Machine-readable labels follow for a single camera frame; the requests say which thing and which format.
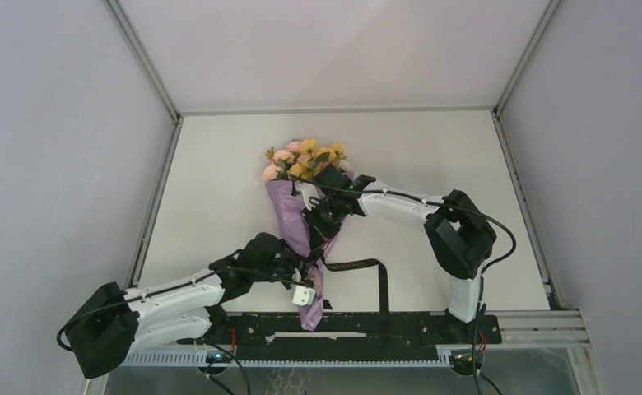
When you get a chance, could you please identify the pink purple wrapping paper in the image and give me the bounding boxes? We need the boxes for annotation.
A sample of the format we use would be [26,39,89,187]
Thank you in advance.
[265,180,325,332]

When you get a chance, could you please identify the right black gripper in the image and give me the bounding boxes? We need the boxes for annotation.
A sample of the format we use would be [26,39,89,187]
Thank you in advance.
[302,194,347,249]

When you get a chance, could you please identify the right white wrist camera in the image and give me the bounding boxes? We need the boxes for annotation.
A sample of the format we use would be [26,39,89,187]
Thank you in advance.
[293,182,319,210]

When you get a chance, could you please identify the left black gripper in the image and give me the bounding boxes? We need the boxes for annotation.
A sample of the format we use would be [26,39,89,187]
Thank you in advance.
[251,248,313,290]

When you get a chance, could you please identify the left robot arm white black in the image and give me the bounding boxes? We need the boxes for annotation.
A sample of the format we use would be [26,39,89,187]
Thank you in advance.
[56,233,314,379]

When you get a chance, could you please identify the black strap loop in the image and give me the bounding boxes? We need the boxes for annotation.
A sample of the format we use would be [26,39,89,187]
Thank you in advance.
[302,217,392,339]

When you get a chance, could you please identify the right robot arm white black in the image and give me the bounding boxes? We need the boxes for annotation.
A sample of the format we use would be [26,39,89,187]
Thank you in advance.
[293,166,517,342]

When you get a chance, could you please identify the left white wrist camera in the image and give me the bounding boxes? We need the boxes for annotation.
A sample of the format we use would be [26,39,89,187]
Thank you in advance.
[291,285,316,306]

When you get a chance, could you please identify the white slotted cable duct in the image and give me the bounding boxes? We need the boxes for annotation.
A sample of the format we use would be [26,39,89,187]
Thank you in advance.
[121,349,454,368]

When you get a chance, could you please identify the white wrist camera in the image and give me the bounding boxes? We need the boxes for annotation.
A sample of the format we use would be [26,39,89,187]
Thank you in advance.
[291,285,316,306]
[293,182,319,210]

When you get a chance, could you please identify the aluminium frame rail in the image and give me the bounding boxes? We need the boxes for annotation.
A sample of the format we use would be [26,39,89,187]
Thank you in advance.
[179,105,495,118]

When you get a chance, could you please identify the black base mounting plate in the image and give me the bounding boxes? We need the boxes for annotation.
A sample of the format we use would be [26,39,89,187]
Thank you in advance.
[201,312,503,360]

